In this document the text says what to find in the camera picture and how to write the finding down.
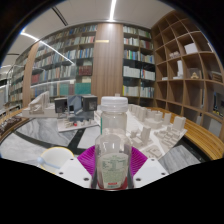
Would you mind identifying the white city block model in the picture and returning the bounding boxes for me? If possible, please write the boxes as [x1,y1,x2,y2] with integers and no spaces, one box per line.
[93,103,188,161]

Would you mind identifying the long curved library bookshelf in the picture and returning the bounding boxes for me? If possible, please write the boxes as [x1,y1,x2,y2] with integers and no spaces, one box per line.
[8,23,98,108]

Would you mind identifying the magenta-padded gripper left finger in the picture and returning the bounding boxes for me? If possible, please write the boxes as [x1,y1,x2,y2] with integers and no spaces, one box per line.
[55,145,98,189]

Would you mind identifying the dark grey building model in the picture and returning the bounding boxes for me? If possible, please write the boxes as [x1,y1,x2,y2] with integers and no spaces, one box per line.
[53,94,99,133]

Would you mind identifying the tall narrow library bookshelf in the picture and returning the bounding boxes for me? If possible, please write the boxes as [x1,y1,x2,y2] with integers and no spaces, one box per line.
[121,24,157,108]

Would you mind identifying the clear plastic drink bottle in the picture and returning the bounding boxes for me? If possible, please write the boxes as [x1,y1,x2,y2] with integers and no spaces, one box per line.
[94,95,133,191]

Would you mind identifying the curved wooden bench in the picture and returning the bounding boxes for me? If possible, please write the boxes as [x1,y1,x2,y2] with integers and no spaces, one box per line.
[149,106,224,161]

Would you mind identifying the wooden cubby shelf unit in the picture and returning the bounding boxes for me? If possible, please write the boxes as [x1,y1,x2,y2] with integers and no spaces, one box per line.
[150,9,224,141]

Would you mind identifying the ceiling light strip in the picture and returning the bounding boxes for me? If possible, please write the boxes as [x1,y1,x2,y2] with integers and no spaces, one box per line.
[109,0,118,22]

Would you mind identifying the white building model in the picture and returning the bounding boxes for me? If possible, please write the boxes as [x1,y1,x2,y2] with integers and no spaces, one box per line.
[22,90,56,118]

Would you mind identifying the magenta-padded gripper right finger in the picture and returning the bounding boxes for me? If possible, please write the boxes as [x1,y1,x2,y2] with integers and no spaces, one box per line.
[128,146,169,189]

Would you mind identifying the white mug with yellow handle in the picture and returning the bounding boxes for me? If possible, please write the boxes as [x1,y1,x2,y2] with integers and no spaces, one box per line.
[37,146,76,175]

